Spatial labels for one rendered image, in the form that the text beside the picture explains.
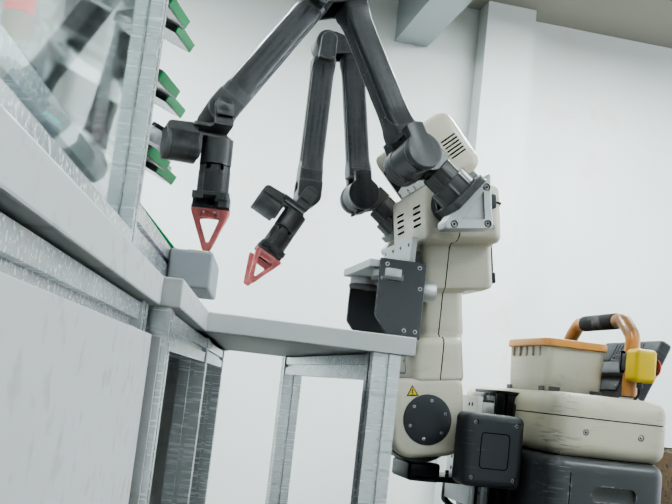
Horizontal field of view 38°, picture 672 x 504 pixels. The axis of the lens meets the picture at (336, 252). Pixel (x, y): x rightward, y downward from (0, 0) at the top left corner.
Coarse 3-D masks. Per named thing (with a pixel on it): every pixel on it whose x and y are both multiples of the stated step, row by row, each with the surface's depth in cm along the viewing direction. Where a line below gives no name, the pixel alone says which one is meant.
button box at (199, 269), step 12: (180, 252) 154; (192, 252) 154; (204, 252) 154; (168, 264) 154; (180, 264) 154; (192, 264) 154; (204, 264) 154; (216, 264) 165; (168, 276) 153; (180, 276) 153; (192, 276) 153; (204, 276) 154; (216, 276) 169; (192, 288) 155; (204, 288) 153; (216, 288) 174
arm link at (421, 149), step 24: (336, 0) 194; (360, 0) 198; (360, 24) 196; (360, 48) 196; (360, 72) 197; (384, 72) 195; (384, 96) 193; (384, 120) 194; (408, 120) 193; (408, 144) 187; (432, 144) 190; (384, 168) 196
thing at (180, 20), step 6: (174, 0) 200; (168, 6) 199; (174, 6) 202; (180, 6) 204; (168, 12) 204; (174, 12) 203; (180, 12) 206; (168, 18) 210; (174, 18) 206; (180, 18) 207; (186, 18) 210; (174, 24) 212; (180, 24) 209; (186, 24) 211
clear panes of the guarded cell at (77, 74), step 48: (0, 0) 47; (48, 0) 55; (96, 0) 68; (144, 0) 88; (0, 48) 48; (48, 48) 57; (96, 48) 70; (48, 96) 58; (96, 96) 72; (96, 144) 74
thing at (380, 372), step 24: (288, 360) 226; (312, 360) 198; (336, 360) 176; (360, 360) 158; (384, 360) 151; (288, 384) 229; (384, 384) 150; (288, 408) 229; (384, 408) 149; (288, 432) 227; (360, 432) 151; (384, 432) 149; (288, 456) 227; (360, 456) 149; (384, 456) 148; (288, 480) 226; (360, 480) 147; (384, 480) 148
